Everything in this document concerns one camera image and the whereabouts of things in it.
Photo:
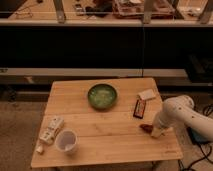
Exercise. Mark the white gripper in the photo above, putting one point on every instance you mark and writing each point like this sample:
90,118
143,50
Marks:
158,128

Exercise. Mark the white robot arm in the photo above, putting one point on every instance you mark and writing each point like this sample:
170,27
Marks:
181,108

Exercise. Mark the green ceramic bowl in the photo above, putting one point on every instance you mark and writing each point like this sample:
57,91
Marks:
102,96

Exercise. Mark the white ceramic cup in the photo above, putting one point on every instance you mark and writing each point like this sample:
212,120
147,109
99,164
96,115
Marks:
66,142

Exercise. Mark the dark red snack packet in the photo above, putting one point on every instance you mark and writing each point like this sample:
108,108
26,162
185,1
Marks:
139,109

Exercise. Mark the wooden table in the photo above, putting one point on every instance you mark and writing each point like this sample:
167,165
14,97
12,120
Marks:
105,137

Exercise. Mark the small white sponge block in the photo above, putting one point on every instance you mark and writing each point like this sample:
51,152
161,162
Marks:
147,94

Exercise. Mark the blue box on floor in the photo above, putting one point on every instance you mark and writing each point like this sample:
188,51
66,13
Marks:
195,137

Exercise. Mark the white snack packet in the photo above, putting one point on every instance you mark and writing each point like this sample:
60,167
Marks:
51,131

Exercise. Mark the small white wrapped candy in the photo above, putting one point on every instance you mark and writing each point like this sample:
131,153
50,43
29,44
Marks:
40,149

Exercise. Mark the long shelf bench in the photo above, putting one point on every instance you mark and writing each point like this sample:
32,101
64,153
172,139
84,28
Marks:
79,72

